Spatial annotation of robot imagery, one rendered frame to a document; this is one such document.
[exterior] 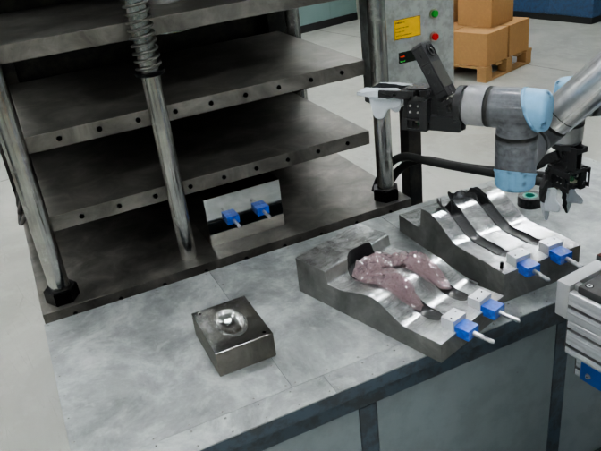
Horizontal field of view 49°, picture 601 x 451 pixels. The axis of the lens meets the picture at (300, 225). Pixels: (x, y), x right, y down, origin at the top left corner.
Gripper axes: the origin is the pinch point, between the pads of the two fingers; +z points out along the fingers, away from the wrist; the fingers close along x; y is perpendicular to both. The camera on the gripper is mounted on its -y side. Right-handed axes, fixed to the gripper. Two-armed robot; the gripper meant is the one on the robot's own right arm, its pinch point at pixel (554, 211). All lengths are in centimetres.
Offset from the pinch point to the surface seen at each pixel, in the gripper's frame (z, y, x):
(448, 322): 13.4, 9.4, -40.7
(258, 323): 14, -17, -79
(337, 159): 22, -119, -3
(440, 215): 7.9, -28.6, -15.5
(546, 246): 9.5, 0.6, -2.4
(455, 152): 101, -251, 157
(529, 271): 11.5, 5.1, -12.2
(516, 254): 9.2, -0.3, -11.9
